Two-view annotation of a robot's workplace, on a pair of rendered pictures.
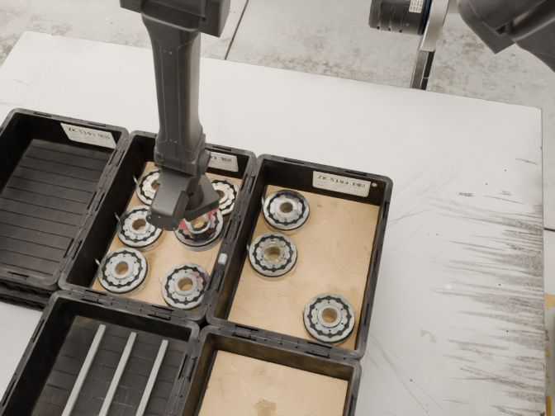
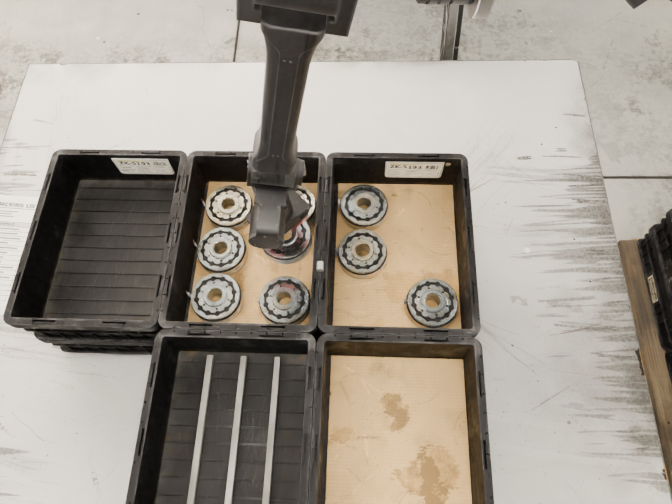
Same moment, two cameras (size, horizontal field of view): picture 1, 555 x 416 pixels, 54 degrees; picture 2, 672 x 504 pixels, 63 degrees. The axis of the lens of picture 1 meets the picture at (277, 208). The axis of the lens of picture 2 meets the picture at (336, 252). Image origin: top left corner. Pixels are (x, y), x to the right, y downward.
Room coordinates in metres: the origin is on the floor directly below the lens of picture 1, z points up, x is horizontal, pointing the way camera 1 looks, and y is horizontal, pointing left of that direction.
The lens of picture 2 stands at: (0.05, 0.15, 1.90)
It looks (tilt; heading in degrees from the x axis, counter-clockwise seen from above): 65 degrees down; 350
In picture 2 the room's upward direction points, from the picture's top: 5 degrees counter-clockwise
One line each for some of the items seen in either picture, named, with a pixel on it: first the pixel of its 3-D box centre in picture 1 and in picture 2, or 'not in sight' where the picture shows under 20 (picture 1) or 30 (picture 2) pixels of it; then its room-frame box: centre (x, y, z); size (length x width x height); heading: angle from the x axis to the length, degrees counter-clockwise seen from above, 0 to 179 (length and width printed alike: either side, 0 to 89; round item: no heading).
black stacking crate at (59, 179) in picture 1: (42, 202); (113, 244); (0.66, 0.52, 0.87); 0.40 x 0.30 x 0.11; 164
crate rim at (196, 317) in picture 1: (164, 218); (248, 236); (0.57, 0.24, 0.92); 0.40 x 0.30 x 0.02; 164
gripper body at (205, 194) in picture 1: (187, 192); (275, 206); (0.55, 0.17, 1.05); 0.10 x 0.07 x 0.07; 117
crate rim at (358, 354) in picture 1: (305, 247); (397, 239); (0.49, -0.05, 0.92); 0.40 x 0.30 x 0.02; 164
